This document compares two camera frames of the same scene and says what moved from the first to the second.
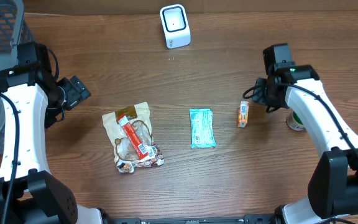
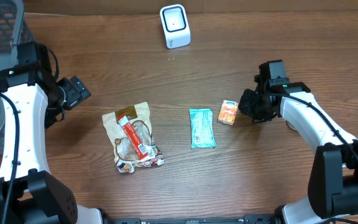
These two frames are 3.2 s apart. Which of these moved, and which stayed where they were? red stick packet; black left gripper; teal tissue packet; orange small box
Moved: orange small box
Stayed: black left gripper; teal tissue packet; red stick packet
